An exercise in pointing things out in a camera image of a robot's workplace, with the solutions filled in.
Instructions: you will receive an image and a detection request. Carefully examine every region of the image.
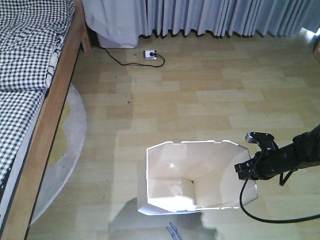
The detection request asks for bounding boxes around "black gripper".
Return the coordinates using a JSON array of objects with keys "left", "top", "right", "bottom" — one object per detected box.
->
[{"left": 234, "top": 142, "right": 282, "bottom": 180}]

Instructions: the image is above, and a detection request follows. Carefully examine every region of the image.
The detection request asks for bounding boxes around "white plastic trash bin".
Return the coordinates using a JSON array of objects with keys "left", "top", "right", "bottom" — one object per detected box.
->
[{"left": 137, "top": 140, "right": 258, "bottom": 216}]

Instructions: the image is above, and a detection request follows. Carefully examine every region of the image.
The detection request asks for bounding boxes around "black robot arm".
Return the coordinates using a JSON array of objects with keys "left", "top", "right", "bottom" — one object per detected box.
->
[{"left": 234, "top": 126, "right": 320, "bottom": 186}]

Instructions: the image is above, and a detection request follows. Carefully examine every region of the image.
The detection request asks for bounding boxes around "grey round rug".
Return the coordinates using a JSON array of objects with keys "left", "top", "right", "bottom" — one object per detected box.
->
[{"left": 29, "top": 84, "right": 87, "bottom": 225}]

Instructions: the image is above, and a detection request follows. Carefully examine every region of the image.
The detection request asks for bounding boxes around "light grey curtain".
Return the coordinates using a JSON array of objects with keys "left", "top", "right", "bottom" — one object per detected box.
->
[{"left": 82, "top": 0, "right": 320, "bottom": 49}]

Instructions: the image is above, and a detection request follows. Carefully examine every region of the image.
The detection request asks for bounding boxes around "black white checkered bedding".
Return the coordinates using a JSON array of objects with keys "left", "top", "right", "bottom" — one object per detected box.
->
[{"left": 0, "top": 0, "right": 76, "bottom": 182}]

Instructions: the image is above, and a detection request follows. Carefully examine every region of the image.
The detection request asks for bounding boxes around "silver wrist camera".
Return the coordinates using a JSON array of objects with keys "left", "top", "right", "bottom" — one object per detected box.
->
[{"left": 245, "top": 131, "right": 275, "bottom": 144}]

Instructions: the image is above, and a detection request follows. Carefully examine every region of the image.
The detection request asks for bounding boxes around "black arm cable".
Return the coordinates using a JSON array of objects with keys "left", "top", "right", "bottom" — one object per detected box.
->
[{"left": 239, "top": 172, "right": 320, "bottom": 224}]

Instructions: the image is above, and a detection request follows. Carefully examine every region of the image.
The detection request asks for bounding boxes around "black power cord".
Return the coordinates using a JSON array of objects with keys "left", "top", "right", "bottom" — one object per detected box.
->
[{"left": 91, "top": 44, "right": 166, "bottom": 68}]

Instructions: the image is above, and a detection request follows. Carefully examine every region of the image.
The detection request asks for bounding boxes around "wooden bed frame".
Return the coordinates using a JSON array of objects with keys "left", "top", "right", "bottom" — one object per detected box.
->
[{"left": 0, "top": 0, "right": 91, "bottom": 240}]

